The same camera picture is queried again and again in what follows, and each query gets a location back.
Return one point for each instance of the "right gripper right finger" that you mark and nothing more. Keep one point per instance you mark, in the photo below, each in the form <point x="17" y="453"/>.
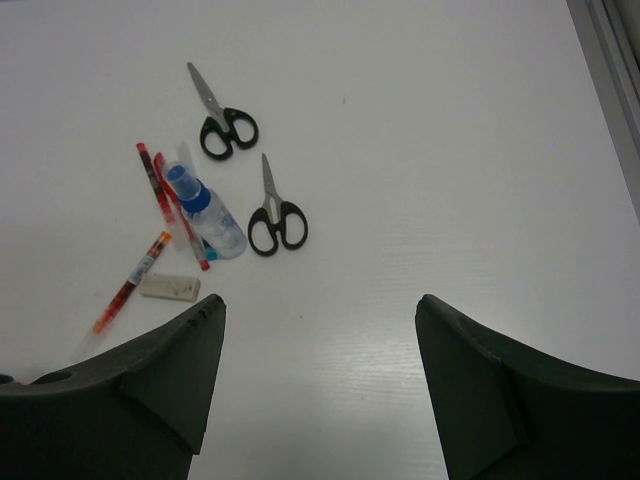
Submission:
<point x="505" y="410"/>

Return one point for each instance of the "black scissors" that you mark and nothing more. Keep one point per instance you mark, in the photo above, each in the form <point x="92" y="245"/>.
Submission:
<point x="221" y="121"/>
<point x="273" y="213"/>

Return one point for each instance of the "aluminium table frame rail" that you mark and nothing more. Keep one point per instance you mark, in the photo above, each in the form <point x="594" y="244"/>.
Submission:
<point x="608" y="32"/>

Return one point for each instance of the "orange red pen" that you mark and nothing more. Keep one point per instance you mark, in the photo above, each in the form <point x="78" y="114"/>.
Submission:
<point x="102" y="325"/>

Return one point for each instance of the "white eraser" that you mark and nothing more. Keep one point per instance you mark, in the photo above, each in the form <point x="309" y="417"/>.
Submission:
<point x="170" y="287"/>

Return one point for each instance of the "lower black scissors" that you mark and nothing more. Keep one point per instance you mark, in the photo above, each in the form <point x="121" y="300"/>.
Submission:
<point x="273" y="213"/>

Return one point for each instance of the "dark red pen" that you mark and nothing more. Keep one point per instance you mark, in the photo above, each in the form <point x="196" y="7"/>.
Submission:
<point x="161" y="198"/>

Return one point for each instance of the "glue bottle blue cap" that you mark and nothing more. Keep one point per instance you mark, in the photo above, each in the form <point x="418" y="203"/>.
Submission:
<point x="208" y="215"/>

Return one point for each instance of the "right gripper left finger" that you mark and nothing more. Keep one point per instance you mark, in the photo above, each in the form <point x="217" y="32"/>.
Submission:
<point x="136" y="411"/>

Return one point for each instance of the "upper black scissors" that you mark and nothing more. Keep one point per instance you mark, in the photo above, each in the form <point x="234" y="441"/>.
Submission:
<point x="221" y="121"/>

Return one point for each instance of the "red gel pen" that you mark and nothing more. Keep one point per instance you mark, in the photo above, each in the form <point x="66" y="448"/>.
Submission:
<point x="193" y="239"/>

